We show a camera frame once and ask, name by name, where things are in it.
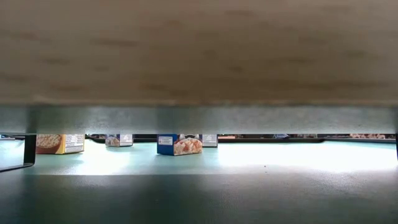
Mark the yellow cereal box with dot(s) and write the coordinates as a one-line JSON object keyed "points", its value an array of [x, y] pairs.
{"points": [[59, 143]]}

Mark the black metal table frame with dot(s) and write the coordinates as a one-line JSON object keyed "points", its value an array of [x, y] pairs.
{"points": [[280, 140]]}

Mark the blue cereal box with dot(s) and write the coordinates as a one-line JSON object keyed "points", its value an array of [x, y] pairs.
{"points": [[180, 146], [210, 140], [119, 140]]}

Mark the green table mat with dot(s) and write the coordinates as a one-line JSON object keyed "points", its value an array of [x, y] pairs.
{"points": [[199, 193]]}

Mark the wooden shelf with black legs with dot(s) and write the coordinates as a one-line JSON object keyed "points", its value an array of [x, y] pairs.
{"points": [[199, 46]]}

